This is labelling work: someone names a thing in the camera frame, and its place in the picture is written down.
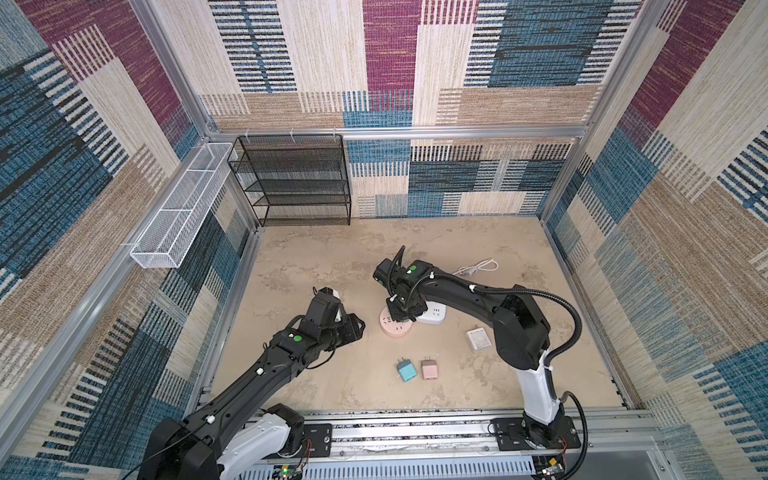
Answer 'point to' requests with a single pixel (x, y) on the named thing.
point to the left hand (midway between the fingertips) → (361, 322)
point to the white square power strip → (435, 313)
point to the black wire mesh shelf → (294, 180)
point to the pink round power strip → (392, 327)
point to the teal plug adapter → (406, 369)
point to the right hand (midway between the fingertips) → (406, 317)
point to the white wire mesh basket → (170, 234)
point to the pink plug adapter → (429, 369)
